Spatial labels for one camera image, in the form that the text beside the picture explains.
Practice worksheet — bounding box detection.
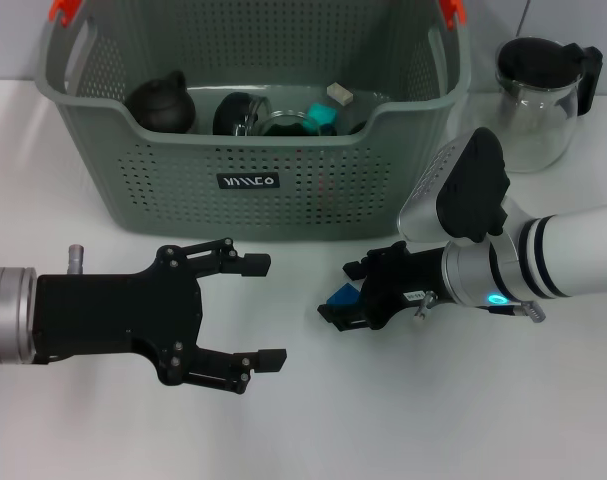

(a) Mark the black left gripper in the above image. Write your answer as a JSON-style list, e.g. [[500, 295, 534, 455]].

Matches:
[[31, 237, 289, 396]]

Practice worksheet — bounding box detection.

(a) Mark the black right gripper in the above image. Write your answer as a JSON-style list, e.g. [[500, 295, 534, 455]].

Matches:
[[316, 241, 449, 333]]

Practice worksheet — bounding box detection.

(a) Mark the blue toy brick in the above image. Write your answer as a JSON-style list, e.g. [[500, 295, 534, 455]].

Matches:
[[325, 282, 360, 308]]

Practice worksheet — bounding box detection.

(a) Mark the teal toy brick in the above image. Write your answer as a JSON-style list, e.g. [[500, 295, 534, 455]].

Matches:
[[302, 102, 338, 136]]

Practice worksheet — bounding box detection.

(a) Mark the white toy brick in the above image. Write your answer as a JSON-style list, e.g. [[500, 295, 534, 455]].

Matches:
[[326, 81, 355, 106]]

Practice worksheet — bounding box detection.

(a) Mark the grey perforated plastic storage bin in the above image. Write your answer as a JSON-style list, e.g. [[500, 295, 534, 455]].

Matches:
[[35, 0, 472, 241]]

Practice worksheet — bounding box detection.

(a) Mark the dark clay teapot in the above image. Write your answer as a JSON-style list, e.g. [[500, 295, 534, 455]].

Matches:
[[125, 69, 198, 134]]

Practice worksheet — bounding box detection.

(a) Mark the glass pitcher with black lid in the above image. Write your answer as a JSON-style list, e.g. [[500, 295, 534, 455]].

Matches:
[[482, 35, 605, 174]]

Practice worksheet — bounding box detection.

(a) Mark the right gripper cable with plug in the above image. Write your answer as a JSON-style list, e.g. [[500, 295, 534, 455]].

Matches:
[[411, 288, 439, 321]]

